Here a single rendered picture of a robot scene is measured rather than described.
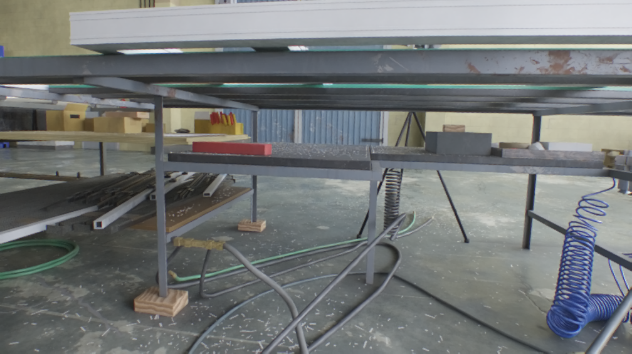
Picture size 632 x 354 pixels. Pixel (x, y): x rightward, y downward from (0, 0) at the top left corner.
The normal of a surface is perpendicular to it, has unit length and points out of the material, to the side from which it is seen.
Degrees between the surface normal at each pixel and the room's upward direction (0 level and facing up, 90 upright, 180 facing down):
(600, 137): 90
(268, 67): 90
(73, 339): 0
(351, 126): 90
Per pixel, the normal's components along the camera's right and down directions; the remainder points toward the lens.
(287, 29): -0.15, 0.08
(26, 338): 0.03, -1.00
